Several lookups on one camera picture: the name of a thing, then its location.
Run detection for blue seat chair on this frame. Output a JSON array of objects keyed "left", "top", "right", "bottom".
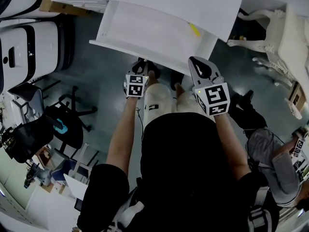
[{"left": 49, "top": 157, "right": 94, "bottom": 187}]

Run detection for person's right leg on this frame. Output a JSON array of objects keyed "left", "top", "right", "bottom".
[{"left": 174, "top": 82, "right": 185, "bottom": 99}]

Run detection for person's left leg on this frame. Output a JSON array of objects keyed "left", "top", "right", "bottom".
[{"left": 147, "top": 71, "right": 159, "bottom": 86}]

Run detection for grey metal frame chair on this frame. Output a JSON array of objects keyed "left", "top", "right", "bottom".
[{"left": 8, "top": 80, "right": 61, "bottom": 124}]

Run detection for wide white desk drawer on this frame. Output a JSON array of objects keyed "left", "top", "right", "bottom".
[{"left": 88, "top": 0, "right": 220, "bottom": 77}]

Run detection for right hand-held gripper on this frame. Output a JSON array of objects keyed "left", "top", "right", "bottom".
[{"left": 188, "top": 56, "right": 230, "bottom": 117}]

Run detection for teal cloth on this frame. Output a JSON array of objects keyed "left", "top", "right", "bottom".
[{"left": 54, "top": 119, "right": 69, "bottom": 135}]

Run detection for person's black shoe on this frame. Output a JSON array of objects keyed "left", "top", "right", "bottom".
[
  {"left": 147, "top": 59, "right": 162, "bottom": 80},
  {"left": 169, "top": 71, "right": 184, "bottom": 91}
]

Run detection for person's black shirt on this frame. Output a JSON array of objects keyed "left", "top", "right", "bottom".
[{"left": 77, "top": 112, "right": 281, "bottom": 232}]

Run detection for yellow handled screwdriver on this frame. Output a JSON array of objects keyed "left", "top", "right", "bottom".
[{"left": 187, "top": 22, "right": 202, "bottom": 37}]

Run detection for person's right forearm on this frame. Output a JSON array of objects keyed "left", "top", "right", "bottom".
[{"left": 213, "top": 111, "right": 251, "bottom": 181}]

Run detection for cream ornate dressing table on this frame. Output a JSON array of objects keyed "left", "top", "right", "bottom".
[{"left": 226, "top": 2, "right": 309, "bottom": 120}]

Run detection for black office chair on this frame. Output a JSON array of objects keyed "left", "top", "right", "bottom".
[{"left": 4, "top": 85, "right": 98, "bottom": 164}]

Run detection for person's left forearm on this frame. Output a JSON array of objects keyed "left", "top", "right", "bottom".
[{"left": 105, "top": 97, "right": 142, "bottom": 176}]

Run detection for thin black cable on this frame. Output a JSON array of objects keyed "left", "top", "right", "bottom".
[{"left": 134, "top": 107, "right": 146, "bottom": 141}]

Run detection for small white desk drawer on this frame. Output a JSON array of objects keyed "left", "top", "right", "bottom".
[{"left": 52, "top": 0, "right": 109, "bottom": 13}]

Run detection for brown cardboard box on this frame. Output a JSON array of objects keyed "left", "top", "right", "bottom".
[{"left": 39, "top": 0, "right": 105, "bottom": 17}]

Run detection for person's beige shorts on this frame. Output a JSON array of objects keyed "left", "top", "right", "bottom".
[{"left": 143, "top": 83, "right": 215, "bottom": 130}]

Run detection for person's black right shoe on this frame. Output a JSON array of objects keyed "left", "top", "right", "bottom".
[{"left": 169, "top": 71, "right": 184, "bottom": 91}]

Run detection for person's black left shoe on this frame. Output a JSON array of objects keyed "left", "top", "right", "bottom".
[{"left": 147, "top": 59, "right": 162, "bottom": 80}]

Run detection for person's leg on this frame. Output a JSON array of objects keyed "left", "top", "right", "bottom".
[
  {"left": 174, "top": 82, "right": 185, "bottom": 99},
  {"left": 147, "top": 71, "right": 159, "bottom": 86}
]

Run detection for grey shoulder strap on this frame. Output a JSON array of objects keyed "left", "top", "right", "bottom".
[{"left": 246, "top": 186, "right": 275, "bottom": 232}]

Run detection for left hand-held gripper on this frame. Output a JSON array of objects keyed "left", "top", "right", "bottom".
[{"left": 123, "top": 59, "right": 150, "bottom": 99}]

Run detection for white shoulder strap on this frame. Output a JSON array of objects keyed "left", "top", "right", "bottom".
[{"left": 106, "top": 189, "right": 145, "bottom": 232}]

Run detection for white table panel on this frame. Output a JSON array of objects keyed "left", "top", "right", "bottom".
[{"left": 63, "top": 173, "right": 89, "bottom": 200}]

